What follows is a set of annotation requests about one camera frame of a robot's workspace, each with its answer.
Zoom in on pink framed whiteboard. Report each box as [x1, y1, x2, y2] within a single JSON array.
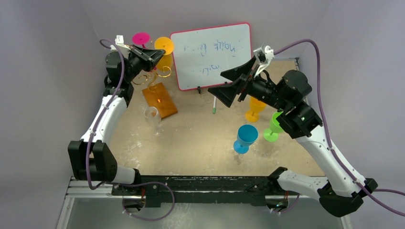
[[170, 22, 252, 91]]

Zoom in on green plastic wine glass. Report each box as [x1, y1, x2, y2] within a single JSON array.
[[263, 112, 284, 142]]

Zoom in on orange plastic wine glass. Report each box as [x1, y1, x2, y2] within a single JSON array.
[[245, 97, 267, 123]]

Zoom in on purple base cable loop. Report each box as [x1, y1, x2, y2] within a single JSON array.
[[122, 181, 176, 221]]

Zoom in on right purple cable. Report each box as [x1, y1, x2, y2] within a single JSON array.
[[274, 39, 405, 218]]

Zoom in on black aluminium base frame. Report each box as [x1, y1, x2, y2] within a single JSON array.
[[66, 175, 297, 208]]

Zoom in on pink plastic wine glass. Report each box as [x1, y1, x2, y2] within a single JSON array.
[[131, 32, 151, 48]]

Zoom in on green whiteboard marker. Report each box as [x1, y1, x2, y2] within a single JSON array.
[[212, 96, 217, 114]]

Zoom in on yellow plastic wine glass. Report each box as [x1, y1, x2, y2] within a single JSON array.
[[154, 37, 174, 72]]

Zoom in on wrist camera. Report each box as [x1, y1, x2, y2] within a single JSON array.
[[110, 35, 130, 52], [253, 44, 275, 77]]

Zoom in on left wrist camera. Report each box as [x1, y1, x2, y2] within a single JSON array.
[[110, 35, 130, 52]]

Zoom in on blue plastic wine glass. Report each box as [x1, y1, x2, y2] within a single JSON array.
[[233, 125, 259, 154]]

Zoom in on gold wire wine glass rack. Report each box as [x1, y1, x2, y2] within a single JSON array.
[[131, 66, 178, 119]]

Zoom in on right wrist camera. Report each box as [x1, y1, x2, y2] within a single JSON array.
[[253, 44, 275, 77]]

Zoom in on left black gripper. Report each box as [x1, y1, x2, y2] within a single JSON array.
[[124, 45, 165, 83]]

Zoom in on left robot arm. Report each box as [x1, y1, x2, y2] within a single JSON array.
[[68, 45, 165, 195]]

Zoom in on clear wine glass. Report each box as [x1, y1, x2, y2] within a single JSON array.
[[144, 106, 163, 136]]

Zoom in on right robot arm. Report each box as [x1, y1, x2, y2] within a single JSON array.
[[208, 58, 378, 217]]

